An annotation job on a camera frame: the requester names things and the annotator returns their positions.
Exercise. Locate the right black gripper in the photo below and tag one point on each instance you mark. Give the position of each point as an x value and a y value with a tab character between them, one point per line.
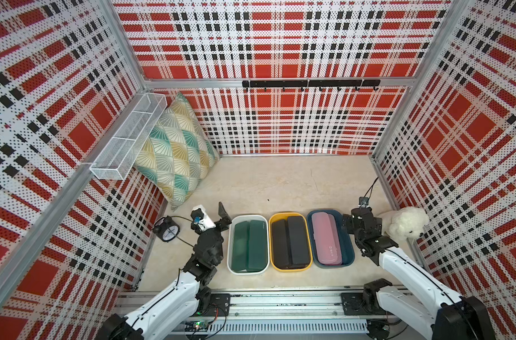
378	225

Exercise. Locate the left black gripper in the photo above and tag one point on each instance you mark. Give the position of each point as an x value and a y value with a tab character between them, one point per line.
222	223

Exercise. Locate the pink pencil case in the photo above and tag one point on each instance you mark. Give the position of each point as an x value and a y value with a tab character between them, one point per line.
337	244
324	242

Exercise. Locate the black pencil case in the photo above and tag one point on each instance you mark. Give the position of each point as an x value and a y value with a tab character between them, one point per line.
299	247
280	247

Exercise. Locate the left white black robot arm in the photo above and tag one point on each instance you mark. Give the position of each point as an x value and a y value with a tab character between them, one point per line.
186	295

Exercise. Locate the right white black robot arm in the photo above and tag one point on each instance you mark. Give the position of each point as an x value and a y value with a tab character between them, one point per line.
432	309

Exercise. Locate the teal storage tray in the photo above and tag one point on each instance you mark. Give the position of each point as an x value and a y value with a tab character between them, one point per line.
347	251

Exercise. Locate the white plush seal toy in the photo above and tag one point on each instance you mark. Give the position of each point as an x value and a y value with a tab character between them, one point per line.
406	223

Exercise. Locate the black alarm clock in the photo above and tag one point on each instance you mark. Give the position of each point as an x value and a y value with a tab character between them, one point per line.
166	229

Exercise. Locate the patterned throw pillow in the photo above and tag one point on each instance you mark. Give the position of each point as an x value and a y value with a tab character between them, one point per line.
177	155

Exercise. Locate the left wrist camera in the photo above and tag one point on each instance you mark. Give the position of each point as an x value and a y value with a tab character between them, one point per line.
200	221

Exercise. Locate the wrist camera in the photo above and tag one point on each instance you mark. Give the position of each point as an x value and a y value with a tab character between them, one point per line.
363	202
200	221

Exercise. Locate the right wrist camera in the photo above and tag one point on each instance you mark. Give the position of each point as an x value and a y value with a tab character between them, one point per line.
363	202

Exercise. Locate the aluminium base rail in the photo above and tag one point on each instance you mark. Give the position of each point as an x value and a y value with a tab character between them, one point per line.
330	303

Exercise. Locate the white wire mesh shelf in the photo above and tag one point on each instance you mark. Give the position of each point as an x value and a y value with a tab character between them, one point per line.
133	128

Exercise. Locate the black hook rail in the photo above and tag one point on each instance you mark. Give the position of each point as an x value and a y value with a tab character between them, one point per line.
284	84

